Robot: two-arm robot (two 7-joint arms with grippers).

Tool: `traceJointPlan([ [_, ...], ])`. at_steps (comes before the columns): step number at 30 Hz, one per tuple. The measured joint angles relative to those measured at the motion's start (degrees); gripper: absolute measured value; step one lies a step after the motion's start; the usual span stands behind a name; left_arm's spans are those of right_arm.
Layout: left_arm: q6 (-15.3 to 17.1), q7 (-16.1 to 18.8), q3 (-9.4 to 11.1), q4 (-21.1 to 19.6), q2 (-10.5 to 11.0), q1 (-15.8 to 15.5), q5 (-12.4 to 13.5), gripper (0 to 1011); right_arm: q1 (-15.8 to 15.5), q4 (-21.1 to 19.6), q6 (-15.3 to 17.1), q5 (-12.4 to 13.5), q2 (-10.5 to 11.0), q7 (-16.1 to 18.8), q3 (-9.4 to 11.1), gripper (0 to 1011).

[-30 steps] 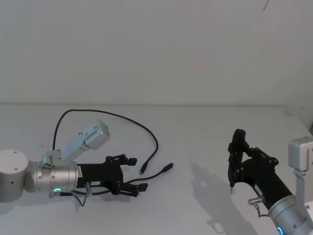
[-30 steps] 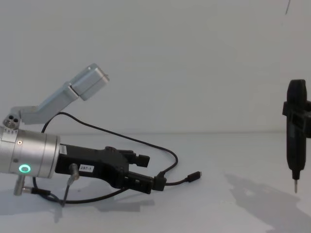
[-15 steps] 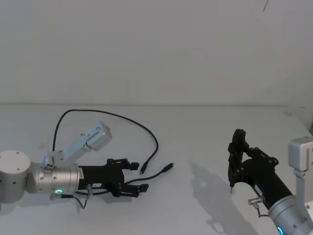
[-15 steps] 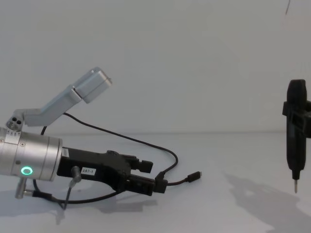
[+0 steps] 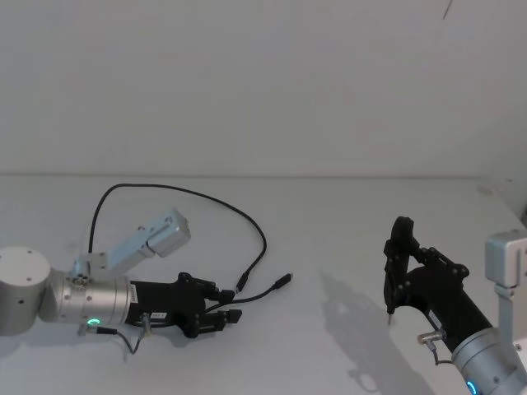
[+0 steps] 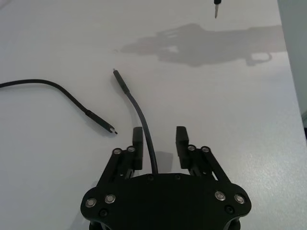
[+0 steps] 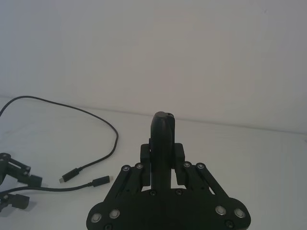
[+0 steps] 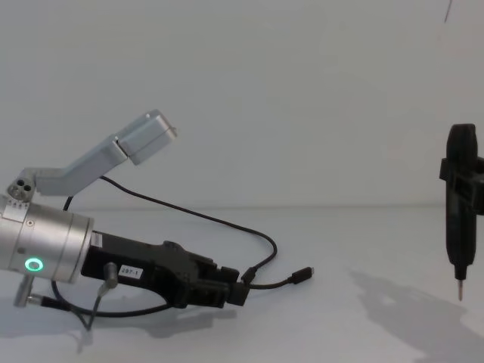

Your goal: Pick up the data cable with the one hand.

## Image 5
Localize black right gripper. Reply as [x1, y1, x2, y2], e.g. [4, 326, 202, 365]
[382, 215, 494, 356]

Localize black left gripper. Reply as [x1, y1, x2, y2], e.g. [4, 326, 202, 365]
[126, 272, 245, 339]

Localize short black cable with plug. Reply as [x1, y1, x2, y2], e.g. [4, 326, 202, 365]
[203, 272, 295, 314]

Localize white table cloth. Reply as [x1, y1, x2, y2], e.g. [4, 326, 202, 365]
[0, 171, 527, 395]

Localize thin cable with silver plug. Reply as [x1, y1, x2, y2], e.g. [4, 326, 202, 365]
[77, 313, 154, 364]
[417, 329, 455, 366]

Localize long black cable with plug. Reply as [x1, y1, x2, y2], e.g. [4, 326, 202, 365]
[87, 183, 268, 295]

